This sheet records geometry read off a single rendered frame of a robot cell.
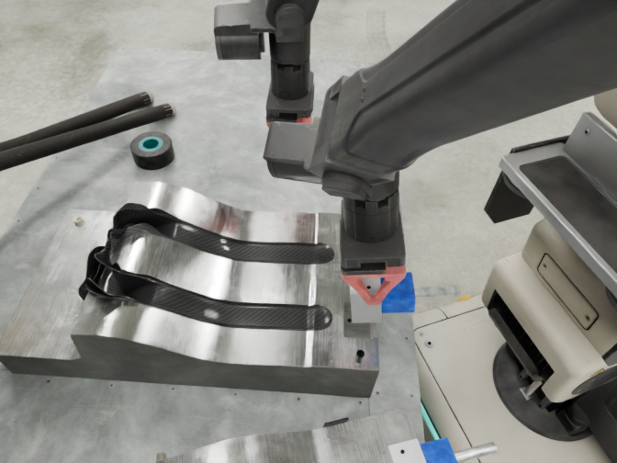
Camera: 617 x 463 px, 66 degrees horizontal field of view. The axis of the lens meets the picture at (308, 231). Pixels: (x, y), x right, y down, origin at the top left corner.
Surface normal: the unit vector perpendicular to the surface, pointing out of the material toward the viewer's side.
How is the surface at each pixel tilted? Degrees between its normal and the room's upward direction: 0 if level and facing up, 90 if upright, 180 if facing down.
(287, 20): 111
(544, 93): 127
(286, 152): 39
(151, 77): 0
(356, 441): 0
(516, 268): 8
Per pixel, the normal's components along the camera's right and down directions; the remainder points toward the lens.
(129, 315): 0.32, -0.60
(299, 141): -0.40, -0.15
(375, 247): -0.10, -0.75
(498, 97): -0.26, 0.96
